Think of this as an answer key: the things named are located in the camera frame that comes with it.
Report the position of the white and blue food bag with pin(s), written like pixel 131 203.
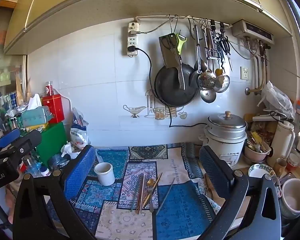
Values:
pixel 78 132

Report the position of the teal tissue box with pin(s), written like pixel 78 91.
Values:
pixel 36 116

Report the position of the brown cup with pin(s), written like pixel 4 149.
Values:
pixel 280 167

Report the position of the patterned ceramic bowl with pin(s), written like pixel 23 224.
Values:
pixel 261 171

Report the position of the white rice cooker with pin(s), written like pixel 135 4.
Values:
pixel 225 135

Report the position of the gold chopstick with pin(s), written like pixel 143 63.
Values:
pixel 158 180

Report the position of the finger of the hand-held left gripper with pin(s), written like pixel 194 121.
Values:
pixel 27 143
pixel 8 137

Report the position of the silver chopstick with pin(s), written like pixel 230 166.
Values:
pixel 151 202

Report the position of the black wok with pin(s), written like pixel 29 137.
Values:
pixel 170 90

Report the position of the gold spoon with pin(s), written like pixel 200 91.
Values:
pixel 150 182

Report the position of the glass door cabinet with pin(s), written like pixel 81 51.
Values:
pixel 5 67

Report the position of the white power strip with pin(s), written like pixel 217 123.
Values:
pixel 133 38

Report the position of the black kitchen scissors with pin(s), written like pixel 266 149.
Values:
pixel 223 45

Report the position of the red tin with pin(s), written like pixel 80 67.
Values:
pixel 53 108

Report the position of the white ceramic cup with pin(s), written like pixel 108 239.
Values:
pixel 104 173

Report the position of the white wall socket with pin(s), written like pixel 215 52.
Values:
pixel 244 73

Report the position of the white water heater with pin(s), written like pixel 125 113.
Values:
pixel 252 31

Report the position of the green peeler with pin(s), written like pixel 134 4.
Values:
pixel 181 43

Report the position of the pink chopstick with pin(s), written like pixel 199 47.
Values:
pixel 143 186

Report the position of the mesh strainer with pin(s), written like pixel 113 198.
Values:
pixel 223 82

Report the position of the grey chopstick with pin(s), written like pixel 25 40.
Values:
pixel 166 194

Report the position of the patterned blue patchwork cloth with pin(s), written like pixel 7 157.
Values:
pixel 180 205

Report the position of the wooden cutting board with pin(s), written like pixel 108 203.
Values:
pixel 218 197

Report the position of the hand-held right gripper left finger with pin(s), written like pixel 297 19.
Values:
pixel 81 170

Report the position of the slotted steel spoon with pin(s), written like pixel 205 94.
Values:
pixel 207 80

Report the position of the red and white cup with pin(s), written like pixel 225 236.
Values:
pixel 293 162

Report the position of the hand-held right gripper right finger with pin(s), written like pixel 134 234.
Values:
pixel 213 170

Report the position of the yellow flat box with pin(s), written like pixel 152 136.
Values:
pixel 37 127

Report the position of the white bowl with crumpled paper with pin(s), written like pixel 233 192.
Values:
pixel 71 148

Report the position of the green box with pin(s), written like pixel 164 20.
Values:
pixel 52 142

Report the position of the clear plastic bag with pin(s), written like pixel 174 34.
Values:
pixel 277 100

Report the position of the pink bowl with utensils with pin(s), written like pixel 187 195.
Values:
pixel 256 155

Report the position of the yellow overhead cabinet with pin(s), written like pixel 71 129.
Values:
pixel 140 0

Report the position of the clear plastic bottle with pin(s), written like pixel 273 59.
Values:
pixel 58 160

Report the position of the white thermos jug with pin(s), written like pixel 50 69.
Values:
pixel 281 142

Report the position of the beige water pipes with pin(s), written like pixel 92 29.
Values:
pixel 258 67

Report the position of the metal hanging rail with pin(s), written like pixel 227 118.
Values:
pixel 190 18

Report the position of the steel ladle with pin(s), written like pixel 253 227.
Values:
pixel 208 95

